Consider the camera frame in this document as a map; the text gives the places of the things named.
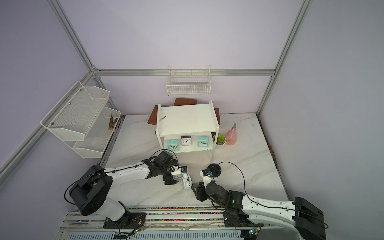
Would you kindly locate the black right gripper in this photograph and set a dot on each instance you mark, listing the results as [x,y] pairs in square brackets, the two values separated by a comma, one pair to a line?
[200,193]

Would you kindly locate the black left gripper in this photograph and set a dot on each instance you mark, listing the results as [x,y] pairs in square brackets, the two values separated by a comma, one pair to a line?
[169,180]

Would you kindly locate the white twin-bell alarm clock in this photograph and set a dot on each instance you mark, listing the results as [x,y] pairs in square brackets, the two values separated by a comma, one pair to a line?
[186,182]

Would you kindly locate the mint green alarm clock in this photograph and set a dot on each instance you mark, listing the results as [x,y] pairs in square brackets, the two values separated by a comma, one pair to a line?
[203,141]
[173,145]

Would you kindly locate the clear square alarm clock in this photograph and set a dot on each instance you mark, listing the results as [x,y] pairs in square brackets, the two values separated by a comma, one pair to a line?
[186,140]

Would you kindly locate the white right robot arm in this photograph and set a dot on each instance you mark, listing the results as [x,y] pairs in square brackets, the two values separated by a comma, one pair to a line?
[241,211]

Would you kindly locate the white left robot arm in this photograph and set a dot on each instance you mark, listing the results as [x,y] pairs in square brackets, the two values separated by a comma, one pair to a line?
[90,193]

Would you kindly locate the black round alarm clock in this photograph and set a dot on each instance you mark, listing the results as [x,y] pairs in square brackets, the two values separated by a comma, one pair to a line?
[215,170]

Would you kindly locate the white two-tier shelf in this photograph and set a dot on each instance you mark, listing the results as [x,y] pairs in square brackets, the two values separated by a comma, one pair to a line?
[194,147]

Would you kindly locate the green succulent in white pot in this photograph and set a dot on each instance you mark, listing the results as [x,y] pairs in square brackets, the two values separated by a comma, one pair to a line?
[220,140]

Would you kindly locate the brown wooden step stand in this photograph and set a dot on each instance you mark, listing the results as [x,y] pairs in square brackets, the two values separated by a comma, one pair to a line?
[180,103]

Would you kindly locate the pink spray bottle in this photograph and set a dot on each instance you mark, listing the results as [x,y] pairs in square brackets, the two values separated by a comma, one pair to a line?
[231,136]

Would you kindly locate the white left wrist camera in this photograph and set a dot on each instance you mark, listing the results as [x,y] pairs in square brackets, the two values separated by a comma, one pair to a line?
[178,170]

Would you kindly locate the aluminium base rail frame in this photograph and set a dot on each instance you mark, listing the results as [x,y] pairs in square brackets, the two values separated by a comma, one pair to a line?
[168,223]

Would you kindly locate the white mesh lower wall bin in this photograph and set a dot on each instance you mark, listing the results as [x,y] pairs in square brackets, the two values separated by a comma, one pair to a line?
[96,141]

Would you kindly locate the white mesh wall bin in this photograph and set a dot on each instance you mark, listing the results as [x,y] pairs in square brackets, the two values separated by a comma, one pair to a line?
[74,115]
[96,141]

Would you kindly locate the white wire wall basket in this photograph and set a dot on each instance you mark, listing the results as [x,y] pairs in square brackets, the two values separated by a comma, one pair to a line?
[189,80]

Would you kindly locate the white mesh upper wall bin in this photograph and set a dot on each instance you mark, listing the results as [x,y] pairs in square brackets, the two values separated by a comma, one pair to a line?
[74,115]

